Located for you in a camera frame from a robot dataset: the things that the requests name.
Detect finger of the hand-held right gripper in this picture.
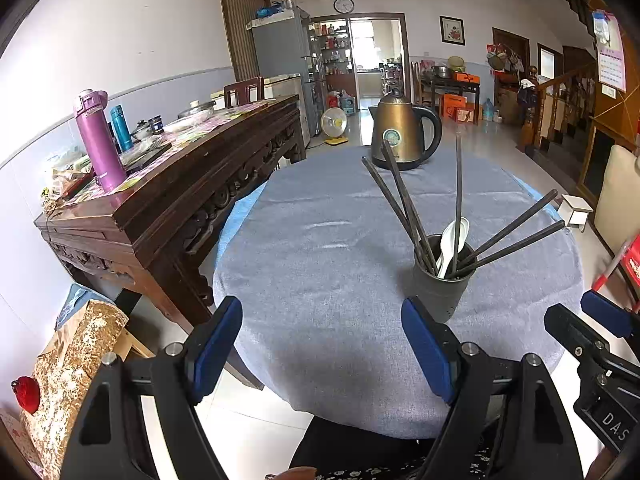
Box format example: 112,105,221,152
544,304,616,361
581,290,635,338

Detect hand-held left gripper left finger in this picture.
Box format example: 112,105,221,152
60,296,244,480

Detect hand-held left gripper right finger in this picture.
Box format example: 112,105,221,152
401,296,583,480

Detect dark utensil holder cup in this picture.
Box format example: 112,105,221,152
411,234,477,325

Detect red plastic stool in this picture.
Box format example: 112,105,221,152
590,240,640,306

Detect small white stool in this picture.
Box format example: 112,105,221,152
557,194,594,233

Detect grey tablecloth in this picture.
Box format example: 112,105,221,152
212,146,585,441

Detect blue patterned bag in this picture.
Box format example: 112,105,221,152
55,284,101,331

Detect gold glitter cloth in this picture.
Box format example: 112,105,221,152
20,301,130,466

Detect carved wooden sideboard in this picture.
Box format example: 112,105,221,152
34,95,307,391

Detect red round ornament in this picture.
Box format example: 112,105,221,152
12,376,41,415

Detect black tray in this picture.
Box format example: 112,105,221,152
120,142,173,171

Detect white bowl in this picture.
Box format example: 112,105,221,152
164,110,213,133

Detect purple thermos bottle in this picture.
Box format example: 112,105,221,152
72,89,128,193

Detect bronze electric kettle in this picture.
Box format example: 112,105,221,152
369,87,444,171

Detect pink checkered cloth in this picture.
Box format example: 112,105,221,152
50,101,281,201

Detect teal thermos bottle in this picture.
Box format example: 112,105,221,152
110,105,135,152

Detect metal pan lid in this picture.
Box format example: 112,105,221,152
177,100,217,118

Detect orange gift boxes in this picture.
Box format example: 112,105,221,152
442,92,481,123

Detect yellow floor fan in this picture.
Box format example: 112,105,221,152
320,107,349,147

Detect wooden chair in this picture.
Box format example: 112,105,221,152
223,76,265,108

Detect dark wooden side table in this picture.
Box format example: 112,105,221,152
420,72,481,121

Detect grey refrigerator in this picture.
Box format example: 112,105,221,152
250,7,326,136

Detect glass display shelf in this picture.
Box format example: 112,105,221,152
310,20,351,106

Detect brown wooden door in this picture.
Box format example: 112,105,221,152
216,0,271,83

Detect wall calendar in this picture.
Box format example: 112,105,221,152
592,10,628,93

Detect framed wall picture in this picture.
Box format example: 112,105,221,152
439,15,466,46

